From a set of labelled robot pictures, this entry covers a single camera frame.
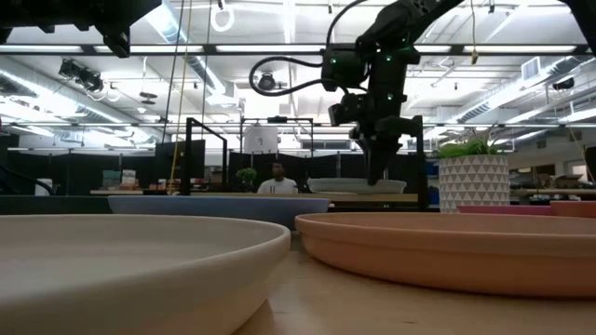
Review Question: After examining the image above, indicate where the green succulent plant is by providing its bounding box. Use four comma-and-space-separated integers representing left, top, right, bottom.
437, 127, 507, 159

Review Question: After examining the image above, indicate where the black overhead rig bar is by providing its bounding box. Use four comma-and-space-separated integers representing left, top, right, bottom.
0, 43, 596, 56

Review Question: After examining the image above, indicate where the blue plate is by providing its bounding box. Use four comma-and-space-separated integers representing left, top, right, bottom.
107, 194, 331, 232

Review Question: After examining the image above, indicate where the yellow hanging cable with plug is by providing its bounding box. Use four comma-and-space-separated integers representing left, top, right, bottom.
468, 0, 481, 66

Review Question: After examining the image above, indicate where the person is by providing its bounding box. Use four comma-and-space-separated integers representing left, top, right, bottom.
256, 160, 299, 195

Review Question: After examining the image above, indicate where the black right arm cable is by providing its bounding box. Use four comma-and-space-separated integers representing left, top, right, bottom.
248, 0, 369, 98

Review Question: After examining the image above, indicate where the orange plate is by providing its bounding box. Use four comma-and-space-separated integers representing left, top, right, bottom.
549, 200, 596, 219

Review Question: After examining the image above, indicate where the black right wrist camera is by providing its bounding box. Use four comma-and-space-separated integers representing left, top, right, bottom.
328, 91, 370, 127

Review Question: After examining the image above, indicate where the round black ceiling camera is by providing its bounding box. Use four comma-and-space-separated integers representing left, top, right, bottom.
257, 72, 278, 92

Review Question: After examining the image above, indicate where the black ceiling-mounted device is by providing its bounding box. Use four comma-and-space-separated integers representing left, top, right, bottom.
58, 59, 105, 93

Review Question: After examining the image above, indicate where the cream plate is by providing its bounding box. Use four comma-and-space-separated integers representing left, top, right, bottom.
0, 213, 292, 335

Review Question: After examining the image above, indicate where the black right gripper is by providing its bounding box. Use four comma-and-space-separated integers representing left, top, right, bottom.
349, 110, 423, 186

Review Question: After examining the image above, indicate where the black aluminium table frame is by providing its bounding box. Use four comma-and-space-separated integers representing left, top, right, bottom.
0, 194, 111, 216

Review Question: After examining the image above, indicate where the yellow hanging rope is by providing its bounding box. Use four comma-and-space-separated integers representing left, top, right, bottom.
168, 0, 194, 194

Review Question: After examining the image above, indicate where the white cylinder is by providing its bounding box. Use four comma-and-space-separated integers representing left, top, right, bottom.
242, 125, 279, 154

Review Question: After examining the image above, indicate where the pink plate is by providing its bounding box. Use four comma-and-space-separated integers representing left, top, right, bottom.
456, 204, 553, 217

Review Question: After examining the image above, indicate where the white triangle-patterned plant pot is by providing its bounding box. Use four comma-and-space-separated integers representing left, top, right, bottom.
439, 154, 511, 214

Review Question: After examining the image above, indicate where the small background potted plant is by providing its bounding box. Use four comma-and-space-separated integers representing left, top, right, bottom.
236, 167, 258, 193

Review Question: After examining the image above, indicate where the white plate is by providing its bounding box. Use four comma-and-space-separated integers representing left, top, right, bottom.
306, 178, 408, 195

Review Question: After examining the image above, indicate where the peach plate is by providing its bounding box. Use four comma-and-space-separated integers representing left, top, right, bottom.
294, 212, 596, 299

